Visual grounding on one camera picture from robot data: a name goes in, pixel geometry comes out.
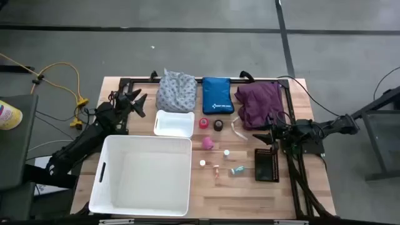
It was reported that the pink bandage roll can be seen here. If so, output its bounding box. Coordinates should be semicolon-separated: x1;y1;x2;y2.
201;136;215;151

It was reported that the blue first aid pouch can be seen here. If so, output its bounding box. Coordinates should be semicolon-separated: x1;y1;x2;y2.
201;76;236;116

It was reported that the dark grey side cart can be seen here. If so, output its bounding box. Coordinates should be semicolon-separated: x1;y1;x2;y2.
0;93;40;191

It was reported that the purple scrubs cloth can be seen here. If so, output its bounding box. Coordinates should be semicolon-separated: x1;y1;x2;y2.
234;81;286;131

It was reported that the black side stand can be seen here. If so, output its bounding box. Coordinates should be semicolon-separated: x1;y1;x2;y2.
345;86;400;182

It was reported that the white paper sheet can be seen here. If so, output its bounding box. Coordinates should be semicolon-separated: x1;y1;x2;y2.
33;155;82;196

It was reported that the small white plastic bin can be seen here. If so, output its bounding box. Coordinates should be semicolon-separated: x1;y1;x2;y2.
153;109;196;139

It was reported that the yellow white wipes canister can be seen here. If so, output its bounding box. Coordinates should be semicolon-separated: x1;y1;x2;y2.
0;99;24;131

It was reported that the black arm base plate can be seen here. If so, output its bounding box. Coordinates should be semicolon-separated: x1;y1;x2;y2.
281;137;326;156

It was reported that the black mesh basket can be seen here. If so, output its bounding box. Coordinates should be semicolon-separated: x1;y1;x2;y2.
254;147;280;183

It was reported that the yellow extension cable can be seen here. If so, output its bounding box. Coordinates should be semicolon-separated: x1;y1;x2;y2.
0;52;90;129

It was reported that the grey patterned hospital gown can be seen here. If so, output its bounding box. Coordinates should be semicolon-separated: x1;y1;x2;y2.
155;67;198;113

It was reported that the white tourniquet strap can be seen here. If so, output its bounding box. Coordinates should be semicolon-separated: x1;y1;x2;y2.
231;116;249;141

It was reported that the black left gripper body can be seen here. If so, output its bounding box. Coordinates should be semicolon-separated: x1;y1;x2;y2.
109;90;134;115

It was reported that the large white woven bin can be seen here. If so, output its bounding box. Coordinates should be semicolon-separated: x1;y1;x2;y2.
88;134;193;218

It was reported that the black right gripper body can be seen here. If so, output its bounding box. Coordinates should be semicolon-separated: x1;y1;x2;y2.
272;121;294;142

